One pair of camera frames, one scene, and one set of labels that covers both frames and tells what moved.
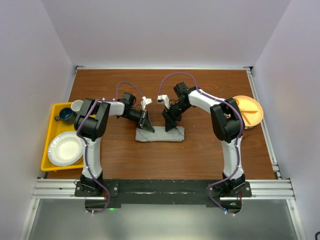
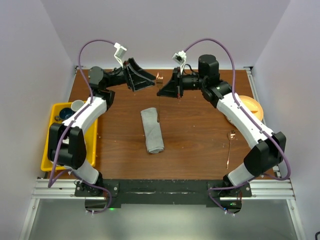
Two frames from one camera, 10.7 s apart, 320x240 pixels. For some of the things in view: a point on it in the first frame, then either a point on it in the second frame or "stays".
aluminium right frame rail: (263, 125) stays
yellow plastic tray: (55, 127) stays
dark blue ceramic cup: (66, 115) stays
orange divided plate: (251, 110) stays
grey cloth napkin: (160, 134) -> (153, 135)
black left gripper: (144, 122) -> (130, 65)
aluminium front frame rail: (64, 189) stays
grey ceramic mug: (76, 105) stays
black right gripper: (168, 112) -> (172, 88)
